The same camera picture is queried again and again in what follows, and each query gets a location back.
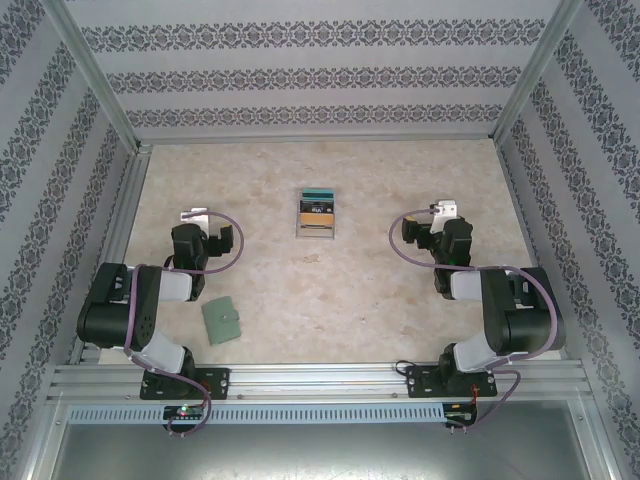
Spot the green card holder wallet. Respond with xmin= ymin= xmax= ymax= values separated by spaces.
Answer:
xmin=201 ymin=296 xmax=241 ymax=346

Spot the small card box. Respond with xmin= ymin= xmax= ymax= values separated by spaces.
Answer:
xmin=294 ymin=188 xmax=337 ymax=241

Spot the gold card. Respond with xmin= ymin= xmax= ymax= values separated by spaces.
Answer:
xmin=299 ymin=210 xmax=335 ymax=228

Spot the aluminium back bar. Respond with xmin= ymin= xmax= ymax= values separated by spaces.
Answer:
xmin=133 ymin=133 xmax=501 ymax=147

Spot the circuit board with green light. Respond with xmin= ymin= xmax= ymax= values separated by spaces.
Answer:
xmin=163 ymin=405 xmax=207 ymax=420

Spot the small circuit board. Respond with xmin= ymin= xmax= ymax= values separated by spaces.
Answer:
xmin=446 ymin=402 xmax=476 ymax=424

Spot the grey sheet metal panel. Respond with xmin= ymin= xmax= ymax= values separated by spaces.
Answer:
xmin=29 ymin=422 xmax=621 ymax=480

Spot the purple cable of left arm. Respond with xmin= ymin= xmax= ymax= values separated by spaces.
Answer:
xmin=123 ymin=210 xmax=246 ymax=439

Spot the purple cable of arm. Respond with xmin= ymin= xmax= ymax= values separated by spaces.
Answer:
xmin=389 ymin=208 xmax=566 ymax=436
xmin=123 ymin=210 xmax=246 ymax=439

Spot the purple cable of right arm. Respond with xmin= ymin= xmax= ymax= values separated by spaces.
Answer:
xmin=389 ymin=208 xmax=566 ymax=436

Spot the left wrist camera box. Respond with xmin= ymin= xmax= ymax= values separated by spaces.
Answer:
xmin=180 ymin=207 xmax=214 ymax=227

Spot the aluminium side rail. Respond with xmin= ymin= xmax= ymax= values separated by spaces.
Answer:
xmin=67 ymin=144 xmax=154 ymax=366

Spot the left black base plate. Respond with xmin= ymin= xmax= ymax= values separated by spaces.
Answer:
xmin=139 ymin=367 xmax=231 ymax=401

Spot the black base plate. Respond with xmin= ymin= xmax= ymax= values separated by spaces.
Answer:
xmin=139 ymin=367 xmax=231 ymax=401
xmin=405 ymin=364 xmax=499 ymax=400

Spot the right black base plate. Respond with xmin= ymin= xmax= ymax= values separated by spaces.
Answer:
xmin=405 ymin=364 xmax=499 ymax=400

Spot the aluminium mounting rail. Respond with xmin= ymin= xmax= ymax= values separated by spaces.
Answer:
xmin=47 ymin=362 xmax=594 ymax=401

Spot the slotted grey cable duct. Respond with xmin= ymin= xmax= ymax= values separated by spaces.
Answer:
xmin=67 ymin=403 xmax=446 ymax=424

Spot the aluminium frame post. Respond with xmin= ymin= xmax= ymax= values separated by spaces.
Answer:
xmin=42 ymin=0 xmax=146 ymax=151
xmin=492 ymin=0 xmax=584 ymax=144

